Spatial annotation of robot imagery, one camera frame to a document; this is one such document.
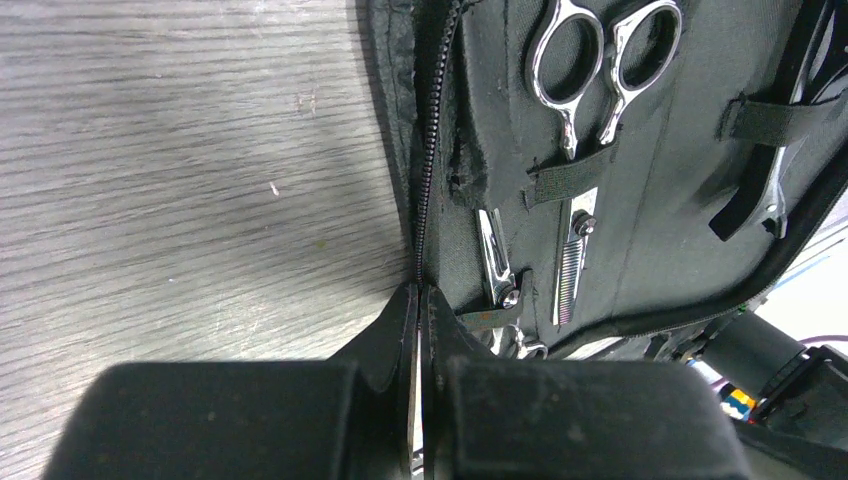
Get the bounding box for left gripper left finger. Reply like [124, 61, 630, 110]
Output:
[45, 284, 419, 479]

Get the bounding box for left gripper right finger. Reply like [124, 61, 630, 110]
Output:
[421, 286, 752, 479]

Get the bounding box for silver scissors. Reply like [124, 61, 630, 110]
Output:
[477, 209, 548, 360]
[524, 0, 684, 328]

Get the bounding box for black zip tool case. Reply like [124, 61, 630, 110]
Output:
[363, 1, 847, 357]

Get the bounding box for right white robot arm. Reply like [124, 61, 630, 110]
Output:
[644, 311, 847, 479]

